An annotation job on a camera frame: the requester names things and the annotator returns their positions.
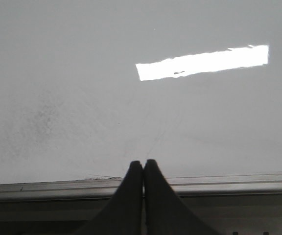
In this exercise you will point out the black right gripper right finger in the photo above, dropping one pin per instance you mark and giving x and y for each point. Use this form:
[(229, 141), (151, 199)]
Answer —
[(166, 214)]

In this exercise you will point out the white whiteboard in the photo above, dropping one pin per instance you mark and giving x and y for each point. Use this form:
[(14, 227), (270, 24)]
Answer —
[(87, 86)]

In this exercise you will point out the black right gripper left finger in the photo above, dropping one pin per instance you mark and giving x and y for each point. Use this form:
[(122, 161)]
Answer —
[(122, 214)]

